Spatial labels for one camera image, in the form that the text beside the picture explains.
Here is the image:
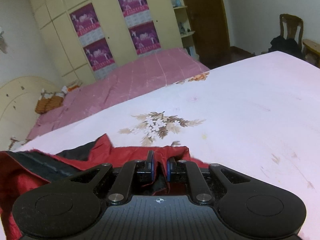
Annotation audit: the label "red puffer jacket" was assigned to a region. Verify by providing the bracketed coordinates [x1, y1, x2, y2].
[1, 134, 209, 239]

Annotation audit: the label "dark clothes on chair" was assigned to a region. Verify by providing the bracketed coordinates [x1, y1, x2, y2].
[268, 36, 303, 59]

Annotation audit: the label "floral white bed quilt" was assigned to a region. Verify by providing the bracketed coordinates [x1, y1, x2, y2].
[22, 52, 319, 239]

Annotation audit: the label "pink bed sheet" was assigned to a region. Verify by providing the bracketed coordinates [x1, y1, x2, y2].
[27, 48, 209, 140]

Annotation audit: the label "lower left purple poster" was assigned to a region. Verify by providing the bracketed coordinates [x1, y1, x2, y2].
[83, 38, 117, 80]

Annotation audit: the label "purple poster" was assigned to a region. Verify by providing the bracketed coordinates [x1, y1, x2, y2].
[83, 38, 117, 80]
[118, 0, 152, 28]
[70, 3, 104, 48]
[129, 21, 161, 56]

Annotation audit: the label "cream round headboard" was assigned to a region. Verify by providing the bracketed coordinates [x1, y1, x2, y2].
[1, 76, 59, 150]

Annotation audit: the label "lower right purple poster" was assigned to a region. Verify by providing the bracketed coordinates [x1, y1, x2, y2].
[129, 21, 161, 56]

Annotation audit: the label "cream wardrobe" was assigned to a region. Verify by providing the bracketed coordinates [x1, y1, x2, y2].
[30, 0, 182, 84]

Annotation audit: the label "upper left purple poster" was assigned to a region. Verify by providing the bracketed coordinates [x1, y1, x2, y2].
[70, 3, 104, 48]

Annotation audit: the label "brown wooden door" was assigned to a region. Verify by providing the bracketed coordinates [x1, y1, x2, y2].
[184, 0, 230, 69]

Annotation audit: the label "wooden side table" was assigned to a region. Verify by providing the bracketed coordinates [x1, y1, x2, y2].
[303, 39, 320, 68]

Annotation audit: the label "open corner shelf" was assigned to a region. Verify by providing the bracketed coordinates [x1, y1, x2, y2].
[171, 0, 200, 60]

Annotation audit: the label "upper right purple poster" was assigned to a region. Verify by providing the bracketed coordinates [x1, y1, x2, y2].
[118, 0, 152, 28]

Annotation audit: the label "wooden chair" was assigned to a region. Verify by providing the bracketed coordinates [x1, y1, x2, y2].
[279, 14, 304, 51]

